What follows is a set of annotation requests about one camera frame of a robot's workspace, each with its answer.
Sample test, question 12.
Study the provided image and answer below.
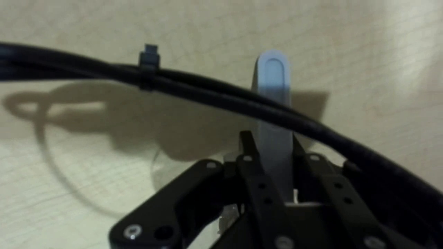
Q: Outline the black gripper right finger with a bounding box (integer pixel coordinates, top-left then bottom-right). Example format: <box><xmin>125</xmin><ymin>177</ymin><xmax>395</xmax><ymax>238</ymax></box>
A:
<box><xmin>291</xmin><ymin>135</ymin><xmax>443</xmax><ymax>249</ymax></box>

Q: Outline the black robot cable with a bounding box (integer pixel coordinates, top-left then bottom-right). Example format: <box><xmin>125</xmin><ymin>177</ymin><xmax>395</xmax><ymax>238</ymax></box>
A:
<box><xmin>0</xmin><ymin>40</ymin><xmax>443</xmax><ymax>232</ymax></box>

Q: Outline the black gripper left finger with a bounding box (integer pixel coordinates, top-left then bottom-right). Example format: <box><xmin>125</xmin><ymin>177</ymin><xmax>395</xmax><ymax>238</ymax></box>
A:
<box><xmin>109</xmin><ymin>130</ymin><xmax>297</xmax><ymax>249</ymax></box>

